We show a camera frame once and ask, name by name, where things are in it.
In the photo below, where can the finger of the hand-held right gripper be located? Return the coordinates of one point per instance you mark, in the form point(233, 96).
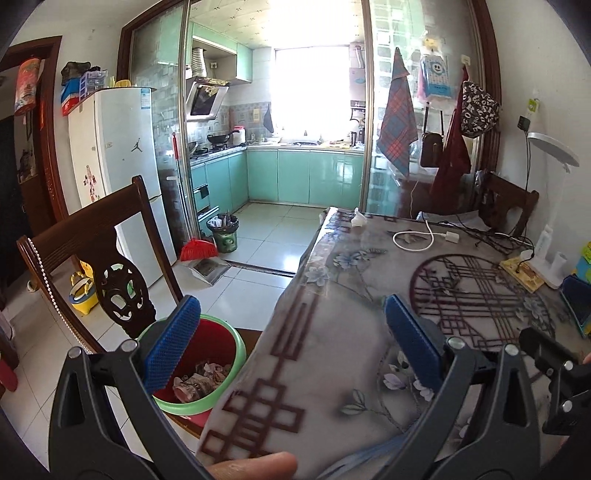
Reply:
point(547, 348)

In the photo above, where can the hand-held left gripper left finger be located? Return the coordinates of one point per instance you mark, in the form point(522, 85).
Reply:
point(173, 341)

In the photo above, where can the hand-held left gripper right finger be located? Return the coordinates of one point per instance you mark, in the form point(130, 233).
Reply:
point(415, 341)

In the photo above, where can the red bin with green rim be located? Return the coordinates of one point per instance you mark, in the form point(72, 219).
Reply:
point(207, 341)

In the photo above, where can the printed paper ball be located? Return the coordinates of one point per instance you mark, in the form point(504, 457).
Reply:
point(194, 386)

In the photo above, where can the pink paper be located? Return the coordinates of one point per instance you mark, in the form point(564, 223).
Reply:
point(214, 369)

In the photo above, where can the black shoulder bag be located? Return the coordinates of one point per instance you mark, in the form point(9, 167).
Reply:
point(431, 150)

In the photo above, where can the small green trash can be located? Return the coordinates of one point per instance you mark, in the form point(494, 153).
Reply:
point(224, 237)

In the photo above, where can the tablet with dark screen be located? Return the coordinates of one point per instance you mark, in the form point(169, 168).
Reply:
point(577, 300)

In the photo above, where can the grey dustpan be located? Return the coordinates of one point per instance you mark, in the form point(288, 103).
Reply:
point(210, 270)

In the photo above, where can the patterned table cover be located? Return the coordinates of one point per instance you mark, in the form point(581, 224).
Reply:
point(332, 323)

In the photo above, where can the white cylindrical cup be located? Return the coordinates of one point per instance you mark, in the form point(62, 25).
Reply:
point(560, 263)

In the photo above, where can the red broom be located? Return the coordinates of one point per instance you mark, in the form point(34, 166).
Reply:
point(198, 251)

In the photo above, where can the yellow toy bucket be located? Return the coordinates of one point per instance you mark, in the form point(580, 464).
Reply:
point(84, 290)

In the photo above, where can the blue yellow green stand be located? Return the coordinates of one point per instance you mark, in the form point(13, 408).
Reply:
point(585, 251)

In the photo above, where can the carved dark wooden chair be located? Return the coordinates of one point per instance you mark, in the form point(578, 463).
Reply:
point(83, 230)

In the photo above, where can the white refrigerator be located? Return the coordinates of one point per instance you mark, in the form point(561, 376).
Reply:
point(124, 184)

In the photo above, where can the dark red garment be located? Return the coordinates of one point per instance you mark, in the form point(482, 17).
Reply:
point(452, 170)

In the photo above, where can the white desk lamp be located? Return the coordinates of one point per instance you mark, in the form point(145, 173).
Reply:
point(551, 147)

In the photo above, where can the teal kitchen base cabinets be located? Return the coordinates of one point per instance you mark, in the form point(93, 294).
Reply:
point(295, 177)

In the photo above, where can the black wok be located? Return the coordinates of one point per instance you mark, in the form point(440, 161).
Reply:
point(217, 138)

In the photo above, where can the plaid hanging cloth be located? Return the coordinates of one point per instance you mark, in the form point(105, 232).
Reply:
point(397, 120)

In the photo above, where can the black white printed bag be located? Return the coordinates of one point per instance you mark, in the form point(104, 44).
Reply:
point(480, 110)

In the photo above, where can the steel range hood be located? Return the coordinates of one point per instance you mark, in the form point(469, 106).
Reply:
point(205, 100)

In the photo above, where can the dark hanging kitchen towel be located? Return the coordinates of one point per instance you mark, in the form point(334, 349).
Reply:
point(268, 117)

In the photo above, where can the blue red box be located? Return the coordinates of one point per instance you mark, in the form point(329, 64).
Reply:
point(73, 99)

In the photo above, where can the yellow plastic item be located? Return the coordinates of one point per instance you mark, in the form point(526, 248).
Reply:
point(121, 83)

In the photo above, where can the smiley face hanging organiser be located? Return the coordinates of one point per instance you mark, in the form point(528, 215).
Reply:
point(435, 76)

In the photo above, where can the small plastic drawer unit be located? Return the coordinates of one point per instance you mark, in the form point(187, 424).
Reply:
point(93, 84)

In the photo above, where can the kitchen window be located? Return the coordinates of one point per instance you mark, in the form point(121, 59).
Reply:
point(314, 87)

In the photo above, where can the dark camouflage bag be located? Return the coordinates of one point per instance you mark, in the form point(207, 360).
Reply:
point(75, 73)

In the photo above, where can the red hanging scroll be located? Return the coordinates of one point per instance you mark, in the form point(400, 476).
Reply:
point(27, 85)

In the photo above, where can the green wall hook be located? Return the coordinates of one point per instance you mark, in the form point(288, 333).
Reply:
point(534, 105)

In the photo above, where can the wall water heater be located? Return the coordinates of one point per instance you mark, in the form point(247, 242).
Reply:
point(358, 71)

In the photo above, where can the silver vent duct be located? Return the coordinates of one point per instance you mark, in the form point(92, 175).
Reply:
point(198, 62)

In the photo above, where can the teal wall cabinet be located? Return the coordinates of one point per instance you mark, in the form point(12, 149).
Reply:
point(244, 62)

